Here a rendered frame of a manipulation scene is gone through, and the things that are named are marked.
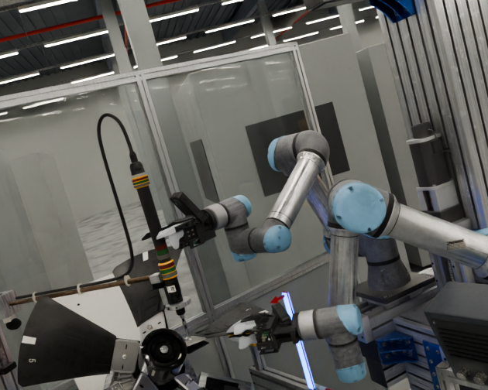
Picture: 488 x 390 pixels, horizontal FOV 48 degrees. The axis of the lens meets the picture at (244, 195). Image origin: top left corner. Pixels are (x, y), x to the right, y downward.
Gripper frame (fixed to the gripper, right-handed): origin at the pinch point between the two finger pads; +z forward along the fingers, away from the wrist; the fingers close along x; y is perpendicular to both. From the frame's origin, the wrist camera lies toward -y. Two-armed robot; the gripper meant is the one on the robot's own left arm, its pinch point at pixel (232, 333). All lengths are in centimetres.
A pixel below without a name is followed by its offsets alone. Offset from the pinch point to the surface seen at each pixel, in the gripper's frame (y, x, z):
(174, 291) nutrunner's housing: 3.7, -16.6, 10.4
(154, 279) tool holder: 3.1, -20.7, 15.4
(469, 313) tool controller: 20, -7, -61
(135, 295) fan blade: -2.9, -14.8, 27.2
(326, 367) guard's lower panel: -106, 82, 11
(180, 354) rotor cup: 13.1, -3.0, 9.6
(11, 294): -2, -23, 69
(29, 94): -46, -81, 68
